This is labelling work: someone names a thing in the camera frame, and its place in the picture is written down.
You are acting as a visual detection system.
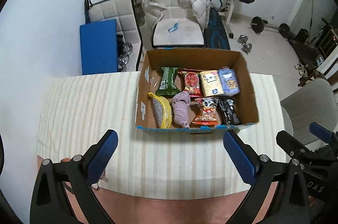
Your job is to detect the cardboard box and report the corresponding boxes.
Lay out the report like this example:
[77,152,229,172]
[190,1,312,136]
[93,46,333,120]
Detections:
[136,48,259,133]

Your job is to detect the red floral snack bag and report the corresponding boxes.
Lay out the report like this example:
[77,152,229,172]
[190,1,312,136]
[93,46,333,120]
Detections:
[178,68,203,97]

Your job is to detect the black snack packet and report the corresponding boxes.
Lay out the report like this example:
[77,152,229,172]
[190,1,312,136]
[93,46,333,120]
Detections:
[218,96,241,125]

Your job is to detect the yellow mesh scrub sponge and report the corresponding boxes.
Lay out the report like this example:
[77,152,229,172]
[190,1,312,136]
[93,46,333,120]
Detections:
[148,92,172,129]

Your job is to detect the blue mat board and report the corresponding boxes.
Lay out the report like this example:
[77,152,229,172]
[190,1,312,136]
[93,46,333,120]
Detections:
[80,19,118,75]

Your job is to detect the white quilted bench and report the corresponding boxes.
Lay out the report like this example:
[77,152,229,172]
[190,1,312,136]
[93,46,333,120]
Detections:
[84,0,143,72]

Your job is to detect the panda snack bag orange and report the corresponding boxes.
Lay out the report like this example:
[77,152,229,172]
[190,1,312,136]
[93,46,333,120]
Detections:
[192,97,218,126]

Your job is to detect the small chrome dumbbell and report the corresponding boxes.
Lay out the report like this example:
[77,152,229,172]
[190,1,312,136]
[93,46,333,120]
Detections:
[237,34,252,54]

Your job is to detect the yellow tissue pack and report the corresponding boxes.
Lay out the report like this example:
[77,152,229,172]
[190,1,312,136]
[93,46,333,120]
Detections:
[199,70,224,97]

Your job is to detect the white puffer jacket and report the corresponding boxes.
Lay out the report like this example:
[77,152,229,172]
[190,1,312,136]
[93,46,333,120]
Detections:
[142,0,210,30]

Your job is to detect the white cushioned chair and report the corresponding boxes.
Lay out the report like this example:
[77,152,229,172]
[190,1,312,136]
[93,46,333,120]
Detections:
[151,18,204,48]

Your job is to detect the purple cloth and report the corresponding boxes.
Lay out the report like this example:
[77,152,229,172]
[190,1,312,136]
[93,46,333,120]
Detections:
[171,91,191,128]

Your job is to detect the striped tablecloth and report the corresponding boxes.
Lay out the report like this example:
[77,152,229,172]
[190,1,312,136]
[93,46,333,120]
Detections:
[37,71,289,201]

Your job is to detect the grey office chair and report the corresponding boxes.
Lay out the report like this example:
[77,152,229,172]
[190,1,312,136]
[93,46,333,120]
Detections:
[281,78,337,145]

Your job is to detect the floor barbell black plates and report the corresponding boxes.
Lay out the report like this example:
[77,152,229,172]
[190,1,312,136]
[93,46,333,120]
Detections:
[250,16,290,38]

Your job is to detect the green snack bag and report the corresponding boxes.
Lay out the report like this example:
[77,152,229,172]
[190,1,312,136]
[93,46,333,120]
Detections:
[155,67,180,96]

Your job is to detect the blue tissue pack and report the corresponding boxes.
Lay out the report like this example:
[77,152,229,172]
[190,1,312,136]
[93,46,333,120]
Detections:
[218,67,240,96]

